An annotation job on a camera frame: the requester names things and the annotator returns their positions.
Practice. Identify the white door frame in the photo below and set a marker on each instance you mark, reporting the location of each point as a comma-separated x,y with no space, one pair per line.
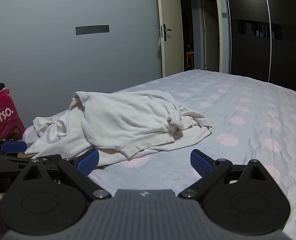
224,30

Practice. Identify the white fleece sweater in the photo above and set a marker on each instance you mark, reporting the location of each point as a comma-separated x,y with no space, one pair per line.
128,120

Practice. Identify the grey hallway door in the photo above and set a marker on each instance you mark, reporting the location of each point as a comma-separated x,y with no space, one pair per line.
210,35

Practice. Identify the grey wall plate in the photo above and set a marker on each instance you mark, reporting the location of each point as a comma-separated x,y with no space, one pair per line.
92,30

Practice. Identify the black sliding wardrobe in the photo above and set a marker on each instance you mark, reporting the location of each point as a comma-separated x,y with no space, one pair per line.
288,55

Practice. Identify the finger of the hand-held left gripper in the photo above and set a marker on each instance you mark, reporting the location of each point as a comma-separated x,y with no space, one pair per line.
12,147
12,161

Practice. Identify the white crinkled muslin garment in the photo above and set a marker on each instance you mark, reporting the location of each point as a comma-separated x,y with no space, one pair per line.
50,127

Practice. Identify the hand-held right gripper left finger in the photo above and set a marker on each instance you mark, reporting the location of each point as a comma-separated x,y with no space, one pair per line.
89,161

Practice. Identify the red plastic bag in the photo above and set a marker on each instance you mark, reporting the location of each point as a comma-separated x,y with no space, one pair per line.
2,115

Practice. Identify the cream bedroom door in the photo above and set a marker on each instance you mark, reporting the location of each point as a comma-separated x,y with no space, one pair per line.
171,17

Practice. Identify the bed with pink-dotted sheet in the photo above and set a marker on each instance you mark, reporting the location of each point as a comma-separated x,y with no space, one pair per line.
238,130

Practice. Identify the brown striped garment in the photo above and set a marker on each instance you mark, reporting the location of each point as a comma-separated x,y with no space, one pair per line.
29,143

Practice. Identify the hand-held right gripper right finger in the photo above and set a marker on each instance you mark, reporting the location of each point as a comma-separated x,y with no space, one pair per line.
200,161

